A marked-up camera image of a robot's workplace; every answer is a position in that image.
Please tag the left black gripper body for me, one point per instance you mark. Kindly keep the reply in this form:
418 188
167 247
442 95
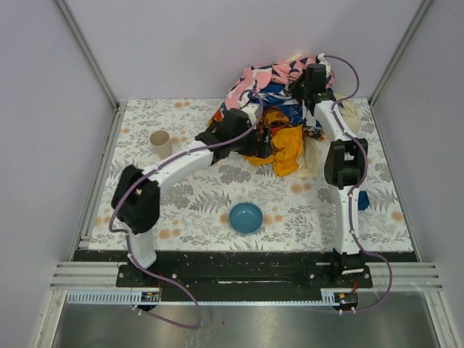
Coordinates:
262 138

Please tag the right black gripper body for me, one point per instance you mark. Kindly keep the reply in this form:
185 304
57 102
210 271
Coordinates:
299 88

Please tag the yellow cloth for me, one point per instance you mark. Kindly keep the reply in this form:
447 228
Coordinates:
285 143

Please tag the pink patterned cloth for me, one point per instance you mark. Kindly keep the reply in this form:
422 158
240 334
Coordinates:
280 74

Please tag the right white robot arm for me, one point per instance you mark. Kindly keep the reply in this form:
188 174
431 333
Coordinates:
347 266

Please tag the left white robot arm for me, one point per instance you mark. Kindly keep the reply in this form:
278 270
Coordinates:
136 200

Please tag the orange black patterned cloth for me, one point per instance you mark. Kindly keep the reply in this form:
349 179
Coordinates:
221 119

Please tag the blue white patterned cloth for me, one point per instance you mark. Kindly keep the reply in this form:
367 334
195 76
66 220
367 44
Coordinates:
282 110

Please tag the cream cloth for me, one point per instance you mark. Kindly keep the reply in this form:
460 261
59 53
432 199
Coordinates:
346 157

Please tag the floral table mat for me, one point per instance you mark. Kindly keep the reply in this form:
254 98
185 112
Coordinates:
299 212

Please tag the blue bowl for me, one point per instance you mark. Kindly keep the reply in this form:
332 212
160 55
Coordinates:
245 218

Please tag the beige cup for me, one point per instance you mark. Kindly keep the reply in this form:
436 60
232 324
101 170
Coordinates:
161 143

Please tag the blue cube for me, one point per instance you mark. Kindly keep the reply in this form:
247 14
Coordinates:
363 201

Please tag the right aluminium frame post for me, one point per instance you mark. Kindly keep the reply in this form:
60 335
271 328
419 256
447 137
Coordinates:
402 46

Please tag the aluminium frame post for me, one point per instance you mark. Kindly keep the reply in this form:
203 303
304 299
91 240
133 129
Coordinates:
85 49
402 46

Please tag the left aluminium frame post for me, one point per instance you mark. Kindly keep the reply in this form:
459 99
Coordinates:
85 49

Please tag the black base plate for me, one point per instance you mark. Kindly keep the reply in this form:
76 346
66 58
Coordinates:
239 276

